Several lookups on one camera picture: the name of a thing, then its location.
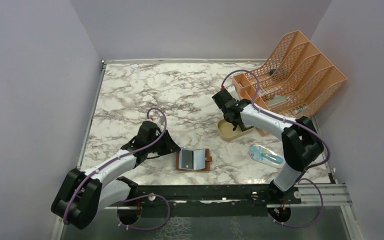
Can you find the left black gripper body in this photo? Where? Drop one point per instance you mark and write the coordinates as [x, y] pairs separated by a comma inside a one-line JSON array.
[[158, 147]]

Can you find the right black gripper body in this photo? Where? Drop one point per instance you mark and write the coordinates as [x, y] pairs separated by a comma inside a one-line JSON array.
[[226, 117]]

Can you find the brown leather card holder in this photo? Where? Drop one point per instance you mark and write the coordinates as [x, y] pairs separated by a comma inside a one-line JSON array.
[[198, 160]]

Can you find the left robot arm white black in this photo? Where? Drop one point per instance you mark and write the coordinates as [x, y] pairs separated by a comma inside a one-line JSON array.
[[84, 193]]

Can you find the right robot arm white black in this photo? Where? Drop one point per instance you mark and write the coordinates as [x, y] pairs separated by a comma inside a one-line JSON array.
[[300, 142]]

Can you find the stack of credit cards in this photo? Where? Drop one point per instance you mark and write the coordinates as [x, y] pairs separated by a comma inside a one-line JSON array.
[[245, 127]]

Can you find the beige oval tray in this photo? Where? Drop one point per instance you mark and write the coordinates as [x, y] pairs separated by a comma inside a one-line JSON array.
[[226, 132]]

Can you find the orange plastic file organizer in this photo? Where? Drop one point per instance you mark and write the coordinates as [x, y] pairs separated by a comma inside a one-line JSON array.
[[296, 80]]

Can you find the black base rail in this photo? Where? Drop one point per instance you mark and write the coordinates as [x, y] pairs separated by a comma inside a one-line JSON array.
[[222, 200]]

